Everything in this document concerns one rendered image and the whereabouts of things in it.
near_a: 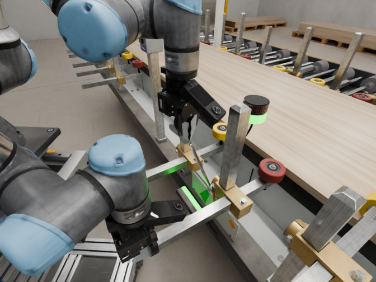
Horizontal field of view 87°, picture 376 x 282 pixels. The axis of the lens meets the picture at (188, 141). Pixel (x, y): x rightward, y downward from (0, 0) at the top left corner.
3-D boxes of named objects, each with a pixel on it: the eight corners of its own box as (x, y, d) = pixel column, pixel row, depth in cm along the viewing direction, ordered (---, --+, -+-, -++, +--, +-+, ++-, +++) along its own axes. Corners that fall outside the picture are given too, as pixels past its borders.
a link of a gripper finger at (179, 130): (184, 128, 55) (184, 100, 50) (189, 131, 54) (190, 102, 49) (173, 136, 52) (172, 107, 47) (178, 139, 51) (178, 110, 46)
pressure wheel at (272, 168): (265, 202, 65) (274, 179, 58) (247, 185, 71) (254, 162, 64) (281, 192, 69) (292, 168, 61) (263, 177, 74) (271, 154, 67)
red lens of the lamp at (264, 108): (254, 117, 45) (256, 108, 43) (236, 106, 49) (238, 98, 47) (272, 111, 47) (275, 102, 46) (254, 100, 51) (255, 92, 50)
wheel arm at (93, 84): (83, 90, 137) (81, 84, 134) (82, 88, 139) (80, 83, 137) (143, 78, 155) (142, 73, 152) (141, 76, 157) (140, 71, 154)
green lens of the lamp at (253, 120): (252, 126, 46) (254, 118, 45) (235, 115, 50) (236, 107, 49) (270, 120, 49) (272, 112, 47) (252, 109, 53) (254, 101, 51)
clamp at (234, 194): (237, 220, 58) (240, 210, 55) (210, 188, 67) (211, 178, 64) (251, 211, 60) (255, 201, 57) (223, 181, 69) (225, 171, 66)
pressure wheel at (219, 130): (229, 156, 83) (233, 134, 76) (210, 153, 84) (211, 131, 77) (229, 144, 89) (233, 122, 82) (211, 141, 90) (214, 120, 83)
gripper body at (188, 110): (177, 103, 57) (176, 59, 50) (201, 113, 53) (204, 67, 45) (158, 113, 53) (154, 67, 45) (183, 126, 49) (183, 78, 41)
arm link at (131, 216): (140, 172, 40) (157, 202, 34) (143, 186, 42) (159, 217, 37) (101, 187, 36) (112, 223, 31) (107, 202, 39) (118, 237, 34)
